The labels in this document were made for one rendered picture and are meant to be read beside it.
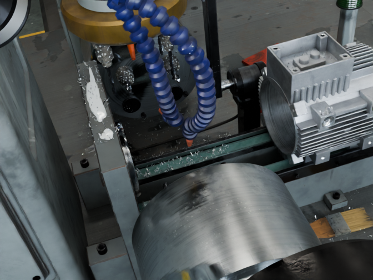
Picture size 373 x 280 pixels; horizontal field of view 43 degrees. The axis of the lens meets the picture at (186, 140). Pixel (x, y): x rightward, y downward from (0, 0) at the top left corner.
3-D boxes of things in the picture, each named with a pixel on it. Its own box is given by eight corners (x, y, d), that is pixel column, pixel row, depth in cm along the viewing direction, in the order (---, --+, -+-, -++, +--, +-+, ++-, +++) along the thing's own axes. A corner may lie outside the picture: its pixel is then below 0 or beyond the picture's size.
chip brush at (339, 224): (281, 251, 96) (281, 249, 95) (272, 231, 99) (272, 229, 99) (376, 226, 98) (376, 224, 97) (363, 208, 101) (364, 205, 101)
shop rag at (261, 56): (278, 44, 150) (278, 41, 149) (306, 60, 142) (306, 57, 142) (241, 62, 145) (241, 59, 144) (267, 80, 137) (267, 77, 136)
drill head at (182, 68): (110, 155, 104) (81, 59, 87) (85, 59, 134) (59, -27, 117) (218, 125, 108) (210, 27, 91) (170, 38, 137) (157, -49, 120)
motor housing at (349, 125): (297, 182, 93) (303, 106, 80) (256, 123, 106) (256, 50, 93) (387, 152, 96) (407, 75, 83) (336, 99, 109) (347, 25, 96)
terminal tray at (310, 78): (291, 109, 85) (292, 76, 80) (265, 77, 93) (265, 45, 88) (350, 91, 87) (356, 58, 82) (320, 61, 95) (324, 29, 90)
